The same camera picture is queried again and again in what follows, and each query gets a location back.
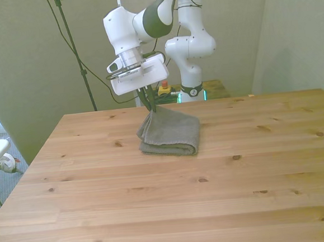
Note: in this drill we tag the grey towel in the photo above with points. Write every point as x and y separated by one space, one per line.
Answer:
171 131

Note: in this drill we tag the white object on floor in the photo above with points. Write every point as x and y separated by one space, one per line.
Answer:
7 164

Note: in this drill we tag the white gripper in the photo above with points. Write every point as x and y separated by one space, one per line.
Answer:
147 77

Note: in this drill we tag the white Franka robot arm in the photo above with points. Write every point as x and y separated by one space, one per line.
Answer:
189 46

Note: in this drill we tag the black tripod stand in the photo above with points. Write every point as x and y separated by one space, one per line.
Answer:
87 85

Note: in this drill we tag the yellow emergency stop button box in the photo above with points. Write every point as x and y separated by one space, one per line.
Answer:
163 90

